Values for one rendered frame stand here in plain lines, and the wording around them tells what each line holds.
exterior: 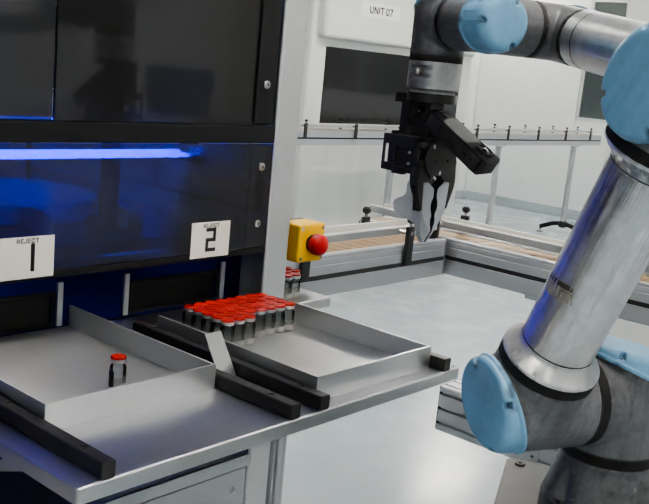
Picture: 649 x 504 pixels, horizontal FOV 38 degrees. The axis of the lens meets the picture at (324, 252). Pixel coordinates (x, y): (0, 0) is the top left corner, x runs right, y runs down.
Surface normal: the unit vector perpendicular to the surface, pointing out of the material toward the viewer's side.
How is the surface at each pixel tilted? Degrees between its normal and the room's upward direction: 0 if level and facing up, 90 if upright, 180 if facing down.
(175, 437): 0
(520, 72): 90
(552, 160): 90
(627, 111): 83
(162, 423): 0
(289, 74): 90
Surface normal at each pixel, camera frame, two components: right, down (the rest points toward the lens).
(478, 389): -0.94, 0.10
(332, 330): -0.66, 0.08
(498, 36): 0.40, 0.21
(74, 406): 0.74, 0.20
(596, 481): -0.37, -0.16
